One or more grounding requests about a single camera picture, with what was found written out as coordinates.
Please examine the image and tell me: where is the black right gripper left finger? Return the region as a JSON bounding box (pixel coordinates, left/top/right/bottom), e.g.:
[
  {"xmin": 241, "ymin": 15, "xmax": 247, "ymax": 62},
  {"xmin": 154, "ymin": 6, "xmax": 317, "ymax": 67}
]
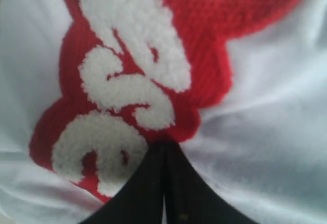
[{"xmin": 82, "ymin": 144, "xmax": 165, "ymax": 224}]

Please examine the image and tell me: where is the white t-shirt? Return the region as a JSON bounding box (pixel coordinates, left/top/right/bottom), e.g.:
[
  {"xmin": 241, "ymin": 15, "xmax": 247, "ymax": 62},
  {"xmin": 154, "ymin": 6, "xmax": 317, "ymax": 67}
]
[{"xmin": 1, "ymin": 0, "xmax": 326, "ymax": 223}]

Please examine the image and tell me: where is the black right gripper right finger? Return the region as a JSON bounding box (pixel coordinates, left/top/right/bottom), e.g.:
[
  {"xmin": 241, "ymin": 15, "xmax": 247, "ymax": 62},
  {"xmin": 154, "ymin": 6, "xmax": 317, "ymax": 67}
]
[{"xmin": 165, "ymin": 143, "xmax": 253, "ymax": 224}]

